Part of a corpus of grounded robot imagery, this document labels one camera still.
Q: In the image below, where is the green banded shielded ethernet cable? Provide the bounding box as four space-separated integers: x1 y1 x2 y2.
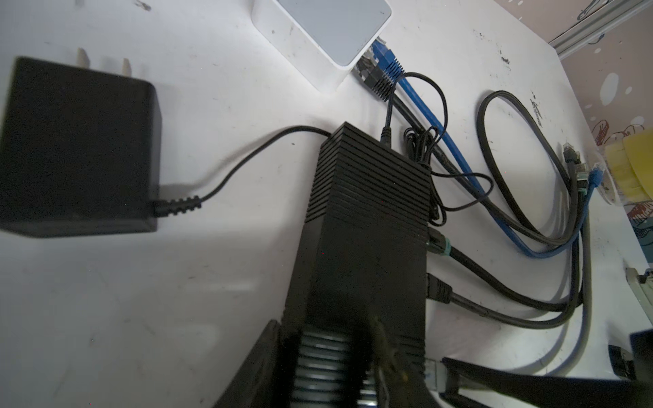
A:
425 152 588 313

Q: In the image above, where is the yellow cup with pens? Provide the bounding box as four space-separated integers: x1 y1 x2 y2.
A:
588 120 652 207

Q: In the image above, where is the black looped ethernet cable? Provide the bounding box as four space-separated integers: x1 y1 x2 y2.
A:
354 55 583 248

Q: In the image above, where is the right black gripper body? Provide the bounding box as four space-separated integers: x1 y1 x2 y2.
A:
608 330 652 383

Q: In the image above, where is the blue ethernet cable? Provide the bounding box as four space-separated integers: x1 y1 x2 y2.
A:
369 39 605 260

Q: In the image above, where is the black network switch box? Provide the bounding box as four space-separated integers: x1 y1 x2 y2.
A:
275 123 430 407

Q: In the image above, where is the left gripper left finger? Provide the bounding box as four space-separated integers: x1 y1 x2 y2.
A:
214 320 281 408

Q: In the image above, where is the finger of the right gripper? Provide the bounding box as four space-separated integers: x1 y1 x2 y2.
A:
440 358 652 407

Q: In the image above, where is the dark ethernet cable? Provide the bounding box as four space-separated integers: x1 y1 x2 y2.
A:
425 144 585 331

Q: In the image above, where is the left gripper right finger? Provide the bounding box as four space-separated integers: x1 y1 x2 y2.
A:
368 316 440 407

